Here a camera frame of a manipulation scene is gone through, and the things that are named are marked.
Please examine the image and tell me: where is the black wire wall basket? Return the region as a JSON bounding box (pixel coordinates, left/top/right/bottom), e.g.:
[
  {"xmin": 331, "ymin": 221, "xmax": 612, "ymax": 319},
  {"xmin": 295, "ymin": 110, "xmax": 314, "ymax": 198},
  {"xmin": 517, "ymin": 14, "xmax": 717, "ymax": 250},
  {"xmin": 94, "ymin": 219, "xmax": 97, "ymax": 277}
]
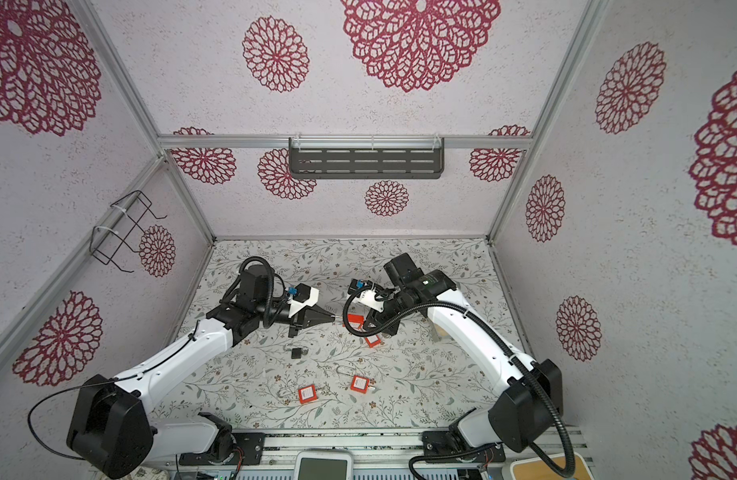
[{"xmin": 88, "ymin": 189, "xmax": 166, "ymax": 274}]

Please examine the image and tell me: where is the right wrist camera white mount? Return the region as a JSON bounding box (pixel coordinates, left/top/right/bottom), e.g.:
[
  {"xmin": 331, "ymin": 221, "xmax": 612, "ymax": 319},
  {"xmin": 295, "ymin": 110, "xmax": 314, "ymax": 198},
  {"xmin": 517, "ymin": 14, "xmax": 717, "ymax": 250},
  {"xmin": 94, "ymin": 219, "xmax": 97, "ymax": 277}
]
[{"xmin": 348, "ymin": 279, "xmax": 393, "ymax": 312}]

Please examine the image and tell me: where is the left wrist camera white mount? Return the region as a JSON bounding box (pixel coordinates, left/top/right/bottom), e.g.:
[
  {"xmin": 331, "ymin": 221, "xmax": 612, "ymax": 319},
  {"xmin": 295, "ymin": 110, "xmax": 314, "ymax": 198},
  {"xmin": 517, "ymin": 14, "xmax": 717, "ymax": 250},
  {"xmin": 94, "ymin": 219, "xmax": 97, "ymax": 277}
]
[{"xmin": 288, "ymin": 283, "xmax": 320, "ymax": 318}]

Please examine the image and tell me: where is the white tablet device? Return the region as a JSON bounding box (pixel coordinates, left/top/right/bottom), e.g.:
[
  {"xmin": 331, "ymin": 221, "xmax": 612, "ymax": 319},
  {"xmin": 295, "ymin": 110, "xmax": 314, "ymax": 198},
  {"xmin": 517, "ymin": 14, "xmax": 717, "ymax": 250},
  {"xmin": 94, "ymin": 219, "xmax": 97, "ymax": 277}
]
[{"xmin": 292, "ymin": 449, "xmax": 354, "ymax": 480}]

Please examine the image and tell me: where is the wooden topped white box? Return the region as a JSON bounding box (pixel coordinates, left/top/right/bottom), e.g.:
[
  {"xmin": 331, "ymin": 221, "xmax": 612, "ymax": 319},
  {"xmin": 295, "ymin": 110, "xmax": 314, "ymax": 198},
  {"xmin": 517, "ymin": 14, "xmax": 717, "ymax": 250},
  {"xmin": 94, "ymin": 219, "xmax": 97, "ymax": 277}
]
[{"xmin": 501, "ymin": 453, "xmax": 593, "ymax": 480}]

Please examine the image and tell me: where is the right black corrugated cable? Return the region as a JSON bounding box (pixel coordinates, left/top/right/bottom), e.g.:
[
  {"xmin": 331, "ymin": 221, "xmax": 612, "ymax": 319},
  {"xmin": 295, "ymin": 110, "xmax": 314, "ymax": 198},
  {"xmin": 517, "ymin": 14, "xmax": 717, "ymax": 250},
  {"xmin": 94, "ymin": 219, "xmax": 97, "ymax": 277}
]
[{"xmin": 342, "ymin": 296, "xmax": 578, "ymax": 479}]

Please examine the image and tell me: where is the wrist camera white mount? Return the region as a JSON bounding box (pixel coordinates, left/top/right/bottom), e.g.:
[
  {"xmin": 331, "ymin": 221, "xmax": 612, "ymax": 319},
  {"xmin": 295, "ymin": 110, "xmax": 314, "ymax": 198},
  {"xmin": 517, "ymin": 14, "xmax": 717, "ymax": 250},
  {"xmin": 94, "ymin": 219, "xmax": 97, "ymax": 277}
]
[
  {"xmin": 288, "ymin": 283, "xmax": 320, "ymax": 318},
  {"xmin": 348, "ymin": 279, "xmax": 393, "ymax": 312}
]

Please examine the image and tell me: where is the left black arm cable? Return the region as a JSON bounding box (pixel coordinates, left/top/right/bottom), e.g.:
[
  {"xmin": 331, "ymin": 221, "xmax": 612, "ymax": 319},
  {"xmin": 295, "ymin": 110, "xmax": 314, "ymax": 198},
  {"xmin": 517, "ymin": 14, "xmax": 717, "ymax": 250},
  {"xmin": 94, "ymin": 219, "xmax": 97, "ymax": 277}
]
[{"xmin": 27, "ymin": 320, "xmax": 202, "ymax": 462}]

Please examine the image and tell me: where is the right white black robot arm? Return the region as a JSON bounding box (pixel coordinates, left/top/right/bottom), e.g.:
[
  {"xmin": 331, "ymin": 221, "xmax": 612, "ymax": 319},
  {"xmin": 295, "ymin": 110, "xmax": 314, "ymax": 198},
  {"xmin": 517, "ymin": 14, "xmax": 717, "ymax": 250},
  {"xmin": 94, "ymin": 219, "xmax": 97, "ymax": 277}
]
[{"xmin": 350, "ymin": 254, "xmax": 563, "ymax": 452}]

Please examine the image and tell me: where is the red padlock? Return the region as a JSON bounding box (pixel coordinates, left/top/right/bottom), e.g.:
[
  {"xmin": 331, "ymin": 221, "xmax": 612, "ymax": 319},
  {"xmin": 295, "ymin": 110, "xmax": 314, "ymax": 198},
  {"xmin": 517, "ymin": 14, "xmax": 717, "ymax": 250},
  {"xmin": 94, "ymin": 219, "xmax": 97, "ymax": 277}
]
[
  {"xmin": 280, "ymin": 384, "xmax": 320, "ymax": 405},
  {"xmin": 342, "ymin": 313, "xmax": 366, "ymax": 333},
  {"xmin": 364, "ymin": 335, "xmax": 381, "ymax": 348},
  {"xmin": 336, "ymin": 365, "xmax": 377, "ymax": 395}
]

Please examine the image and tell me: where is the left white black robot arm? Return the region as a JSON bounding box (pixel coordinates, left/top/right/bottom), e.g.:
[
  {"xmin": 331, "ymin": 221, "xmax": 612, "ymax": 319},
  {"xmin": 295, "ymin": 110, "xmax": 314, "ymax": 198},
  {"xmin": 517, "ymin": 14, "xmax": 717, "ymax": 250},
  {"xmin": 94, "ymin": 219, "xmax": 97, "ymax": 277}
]
[{"xmin": 66, "ymin": 256, "xmax": 334, "ymax": 479}]

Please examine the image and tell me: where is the small black padlock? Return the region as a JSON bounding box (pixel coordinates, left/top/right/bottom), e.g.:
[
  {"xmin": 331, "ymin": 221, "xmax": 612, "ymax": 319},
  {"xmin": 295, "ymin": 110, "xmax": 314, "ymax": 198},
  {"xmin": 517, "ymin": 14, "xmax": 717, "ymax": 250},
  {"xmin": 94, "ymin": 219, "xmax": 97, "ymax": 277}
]
[{"xmin": 284, "ymin": 345, "xmax": 310, "ymax": 360}]

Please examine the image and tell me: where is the dark grey wall shelf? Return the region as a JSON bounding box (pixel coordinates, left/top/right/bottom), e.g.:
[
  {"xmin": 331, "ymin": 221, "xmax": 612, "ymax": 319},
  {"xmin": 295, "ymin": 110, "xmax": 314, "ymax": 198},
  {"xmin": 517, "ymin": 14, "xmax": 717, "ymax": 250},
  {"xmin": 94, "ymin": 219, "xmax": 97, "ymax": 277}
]
[{"xmin": 288, "ymin": 137, "xmax": 445, "ymax": 180}]

